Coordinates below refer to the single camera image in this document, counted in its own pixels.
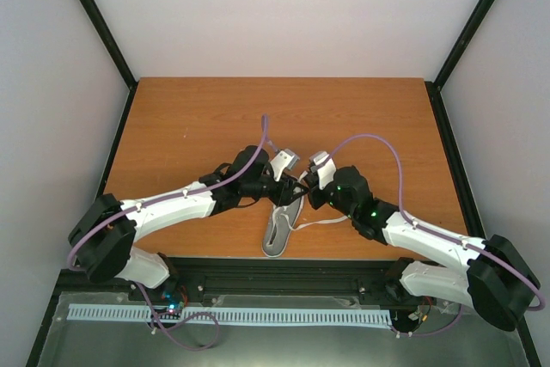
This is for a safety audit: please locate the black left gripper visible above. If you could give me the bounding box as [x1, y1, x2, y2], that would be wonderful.
[241, 172, 309, 207]

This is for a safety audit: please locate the white shoelace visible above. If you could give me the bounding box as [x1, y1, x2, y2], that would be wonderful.
[278, 171, 349, 233]

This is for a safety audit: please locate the grey canvas sneaker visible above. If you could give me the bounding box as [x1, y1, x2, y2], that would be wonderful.
[261, 199, 303, 258]

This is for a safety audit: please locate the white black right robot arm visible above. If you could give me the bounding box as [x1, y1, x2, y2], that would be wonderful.
[305, 164, 540, 332]

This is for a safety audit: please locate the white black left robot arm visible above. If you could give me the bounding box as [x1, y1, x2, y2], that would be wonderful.
[68, 145, 307, 301]

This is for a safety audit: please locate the clear plastic sheet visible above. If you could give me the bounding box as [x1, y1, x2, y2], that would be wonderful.
[437, 299, 517, 332]

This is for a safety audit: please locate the small lit circuit board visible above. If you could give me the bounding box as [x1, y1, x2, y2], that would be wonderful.
[162, 290, 187, 315]

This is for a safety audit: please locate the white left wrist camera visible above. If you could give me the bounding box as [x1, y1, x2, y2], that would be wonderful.
[270, 149, 300, 181]

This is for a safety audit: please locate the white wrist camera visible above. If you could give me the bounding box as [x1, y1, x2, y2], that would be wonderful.
[304, 151, 336, 190]
[270, 149, 300, 181]

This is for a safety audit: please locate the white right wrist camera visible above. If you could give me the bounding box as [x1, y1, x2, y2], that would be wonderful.
[304, 151, 336, 190]

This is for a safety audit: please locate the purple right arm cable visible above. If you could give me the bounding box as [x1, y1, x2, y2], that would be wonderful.
[328, 133, 541, 338]

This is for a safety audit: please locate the black front frame rail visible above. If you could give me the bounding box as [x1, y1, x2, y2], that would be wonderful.
[55, 256, 515, 310]

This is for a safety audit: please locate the black right table rail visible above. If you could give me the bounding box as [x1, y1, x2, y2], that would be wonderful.
[424, 79, 502, 274]

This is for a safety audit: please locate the black table rail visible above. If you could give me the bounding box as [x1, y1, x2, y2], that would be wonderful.
[424, 79, 502, 274]
[92, 81, 139, 203]

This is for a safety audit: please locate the black left table rail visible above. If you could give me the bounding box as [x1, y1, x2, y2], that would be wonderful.
[92, 81, 139, 203]

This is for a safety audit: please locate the light blue slotted cable duct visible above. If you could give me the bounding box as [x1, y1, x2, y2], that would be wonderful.
[66, 303, 392, 329]

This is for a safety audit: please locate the black right rear frame post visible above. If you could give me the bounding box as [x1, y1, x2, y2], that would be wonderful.
[433, 0, 496, 93]

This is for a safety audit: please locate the black frame post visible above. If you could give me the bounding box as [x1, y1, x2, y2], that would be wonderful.
[433, 0, 496, 93]
[78, 0, 138, 92]

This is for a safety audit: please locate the black left rear frame post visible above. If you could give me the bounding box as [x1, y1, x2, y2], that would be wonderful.
[78, 0, 138, 92]

